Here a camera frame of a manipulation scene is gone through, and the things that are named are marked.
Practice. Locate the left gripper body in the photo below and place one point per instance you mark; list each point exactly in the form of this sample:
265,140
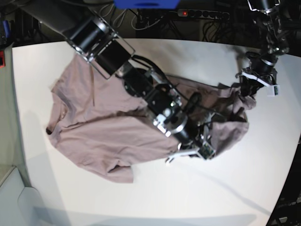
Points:
249,77

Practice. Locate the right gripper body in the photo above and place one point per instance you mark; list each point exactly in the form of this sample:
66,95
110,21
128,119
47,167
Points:
190,134

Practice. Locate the mauve t-shirt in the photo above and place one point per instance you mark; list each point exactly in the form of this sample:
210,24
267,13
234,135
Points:
98,126

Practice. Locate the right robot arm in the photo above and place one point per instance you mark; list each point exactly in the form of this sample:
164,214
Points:
107,52

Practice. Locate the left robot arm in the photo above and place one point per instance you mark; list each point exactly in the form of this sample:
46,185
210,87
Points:
261,71

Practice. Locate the black power strip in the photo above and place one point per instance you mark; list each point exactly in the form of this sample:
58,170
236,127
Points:
203,14

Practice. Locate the blue box overhead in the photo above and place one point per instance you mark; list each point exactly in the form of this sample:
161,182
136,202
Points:
146,4

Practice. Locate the red clamp at table edge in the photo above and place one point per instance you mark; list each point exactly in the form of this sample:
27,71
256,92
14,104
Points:
2,59

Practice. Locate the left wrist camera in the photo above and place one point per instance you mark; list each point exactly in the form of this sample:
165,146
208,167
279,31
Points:
273,90

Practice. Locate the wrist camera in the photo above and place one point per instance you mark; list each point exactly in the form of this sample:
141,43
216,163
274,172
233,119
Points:
273,90
206,151

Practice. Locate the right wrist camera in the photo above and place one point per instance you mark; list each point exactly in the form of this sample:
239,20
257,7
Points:
206,151

